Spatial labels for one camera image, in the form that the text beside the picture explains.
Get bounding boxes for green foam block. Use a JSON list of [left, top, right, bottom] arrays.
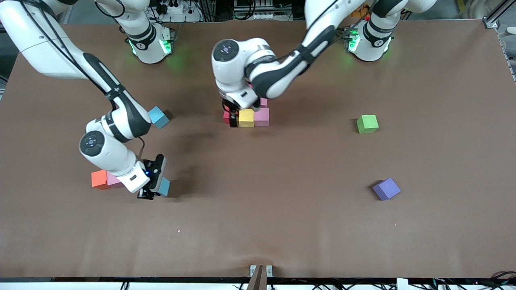
[[356, 114, 379, 135]]

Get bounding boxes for orange foam block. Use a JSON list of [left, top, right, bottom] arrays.
[[91, 169, 109, 190]]

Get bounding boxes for yellow foam block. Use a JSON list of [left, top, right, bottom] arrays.
[[239, 109, 255, 128]]

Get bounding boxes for grey metal table edge bracket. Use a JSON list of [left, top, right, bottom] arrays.
[[249, 264, 273, 278]]

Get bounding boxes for grey electronics rack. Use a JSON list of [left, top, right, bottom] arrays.
[[233, 0, 297, 21]]

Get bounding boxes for aluminium frame strut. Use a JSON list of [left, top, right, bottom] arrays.
[[483, 0, 516, 29]]

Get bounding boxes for white power strip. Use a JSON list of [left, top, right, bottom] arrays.
[[155, 0, 202, 23]]

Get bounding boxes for brown tapered post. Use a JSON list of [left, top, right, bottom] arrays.
[[246, 265, 267, 290]]

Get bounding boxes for tangled dark cables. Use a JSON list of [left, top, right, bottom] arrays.
[[427, 271, 516, 290]]

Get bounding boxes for purple foam block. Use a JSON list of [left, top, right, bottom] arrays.
[[372, 178, 401, 201]]

